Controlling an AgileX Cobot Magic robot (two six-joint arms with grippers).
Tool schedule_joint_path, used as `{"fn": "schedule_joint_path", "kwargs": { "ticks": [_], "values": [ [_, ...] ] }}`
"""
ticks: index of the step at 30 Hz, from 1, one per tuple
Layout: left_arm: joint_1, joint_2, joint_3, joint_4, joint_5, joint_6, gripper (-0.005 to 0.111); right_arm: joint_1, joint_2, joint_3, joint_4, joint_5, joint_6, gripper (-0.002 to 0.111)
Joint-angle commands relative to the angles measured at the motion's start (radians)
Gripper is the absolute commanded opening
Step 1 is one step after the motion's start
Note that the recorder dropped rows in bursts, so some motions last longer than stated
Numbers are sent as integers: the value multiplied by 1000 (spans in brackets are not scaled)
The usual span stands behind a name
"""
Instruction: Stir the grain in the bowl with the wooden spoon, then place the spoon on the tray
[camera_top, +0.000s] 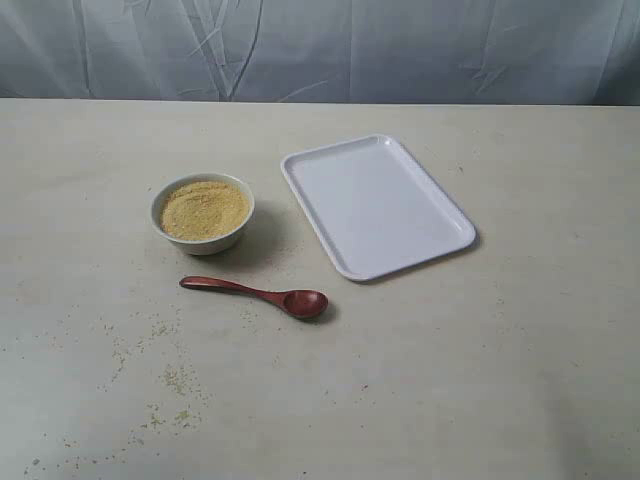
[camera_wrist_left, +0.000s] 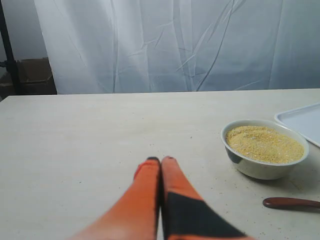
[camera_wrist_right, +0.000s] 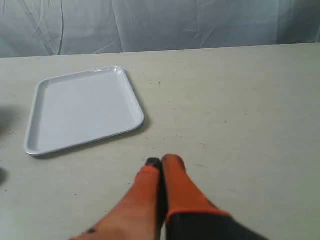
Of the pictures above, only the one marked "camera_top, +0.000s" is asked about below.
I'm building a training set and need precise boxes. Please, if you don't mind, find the dark red wooden spoon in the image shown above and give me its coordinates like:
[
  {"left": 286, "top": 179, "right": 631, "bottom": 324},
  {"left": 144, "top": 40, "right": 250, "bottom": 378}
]
[{"left": 179, "top": 276, "right": 329, "bottom": 320}]

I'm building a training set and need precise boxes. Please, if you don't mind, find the white ceramic bowl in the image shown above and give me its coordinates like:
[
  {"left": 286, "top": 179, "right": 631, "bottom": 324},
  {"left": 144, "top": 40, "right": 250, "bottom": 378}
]
[{"left": 150, "top": 173, "right": 255, "bottom": 256}]

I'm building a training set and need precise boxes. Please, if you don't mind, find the white backdrop curtain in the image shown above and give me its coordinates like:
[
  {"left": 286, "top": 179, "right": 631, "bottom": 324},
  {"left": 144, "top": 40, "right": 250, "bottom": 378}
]
[{"left": 1, "top": 1, "right": 639, "bottom": 105}]

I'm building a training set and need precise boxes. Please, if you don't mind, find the white rectangular plastic tray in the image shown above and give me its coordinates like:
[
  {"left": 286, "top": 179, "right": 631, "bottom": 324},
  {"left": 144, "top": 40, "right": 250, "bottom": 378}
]
[{"left": 281, "top": 134, "right": 476, "bottom": 282}]

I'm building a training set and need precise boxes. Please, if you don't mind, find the beige grainy powder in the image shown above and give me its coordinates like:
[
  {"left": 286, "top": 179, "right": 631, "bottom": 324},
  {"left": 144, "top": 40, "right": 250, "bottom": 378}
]
[{"left": 160, "top": 181, "right": 250, "bottom": 241}]

